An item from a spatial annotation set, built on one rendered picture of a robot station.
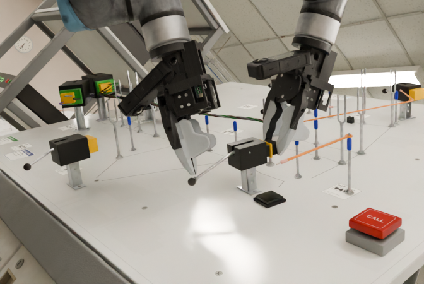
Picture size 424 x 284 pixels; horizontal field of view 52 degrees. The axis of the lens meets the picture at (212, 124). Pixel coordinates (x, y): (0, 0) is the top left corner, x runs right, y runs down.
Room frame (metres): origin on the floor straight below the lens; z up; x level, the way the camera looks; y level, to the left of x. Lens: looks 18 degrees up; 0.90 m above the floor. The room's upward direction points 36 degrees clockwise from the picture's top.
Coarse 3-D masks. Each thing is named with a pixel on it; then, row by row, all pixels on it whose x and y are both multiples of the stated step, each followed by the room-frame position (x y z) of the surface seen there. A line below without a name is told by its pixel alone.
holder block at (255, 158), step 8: (232, 144) 0.73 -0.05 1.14; (240, 144) 0.73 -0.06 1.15; (248, 144) 0.72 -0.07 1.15; (256, 144) 0.71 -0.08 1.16; (264, 144) 0.72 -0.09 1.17; (240, 152) 0.71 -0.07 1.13; (248, 152) 0.71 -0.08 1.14; (256, 152) 0.72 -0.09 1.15; (264, 152) 0.72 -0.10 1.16; (232, 160) 0.74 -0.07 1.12; (240, 160) 0.71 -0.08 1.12; (248, 160) 0.72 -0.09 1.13; (256, 160) 0.72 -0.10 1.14; (264, 160) 0.73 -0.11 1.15; (240, 168) 0.72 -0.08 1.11; (248, 168) 0.73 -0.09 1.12
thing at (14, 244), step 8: (0, 224) 1.01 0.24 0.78; (0, 232) 0.99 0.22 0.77; (8, 232) 0.97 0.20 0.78; (0, 240) 0.97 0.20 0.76; (8, 240) 0.95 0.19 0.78; (16, 240) 0.92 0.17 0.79; (0, 248) 0.95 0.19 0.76; (8, 248) 0.93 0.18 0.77; (16, 248) 0.91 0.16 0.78; (0, 256) 0.93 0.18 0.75; (8, 256) 0.91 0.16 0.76; (0, 264) 0.92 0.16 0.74
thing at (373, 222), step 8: (368, 208) 0.57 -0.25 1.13; (360, 216) 0.56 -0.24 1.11; (368, 216) 0.56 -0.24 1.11; (376, 216) 0.55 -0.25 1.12; (384, 216) 0.55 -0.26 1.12; (392, 216) 0.54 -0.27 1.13; (352, 224) 0.56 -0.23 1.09; (360, 224) 0.55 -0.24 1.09; (368, 224) 0.54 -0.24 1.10; (376, 224) 0.54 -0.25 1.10; (384, 224) 0.53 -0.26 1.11; (392, 224) 0.53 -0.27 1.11; (400, 224) 0.54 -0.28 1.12; (368, 232) 0.54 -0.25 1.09; (376, 232) 0.53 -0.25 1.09; (384, 232) 0.52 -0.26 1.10
